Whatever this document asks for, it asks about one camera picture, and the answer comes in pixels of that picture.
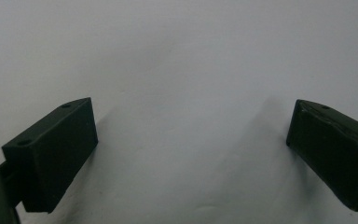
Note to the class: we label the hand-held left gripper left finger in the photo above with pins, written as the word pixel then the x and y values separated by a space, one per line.
pixel 52 155

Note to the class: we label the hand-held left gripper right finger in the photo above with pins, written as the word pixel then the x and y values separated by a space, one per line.
pixel 335 155

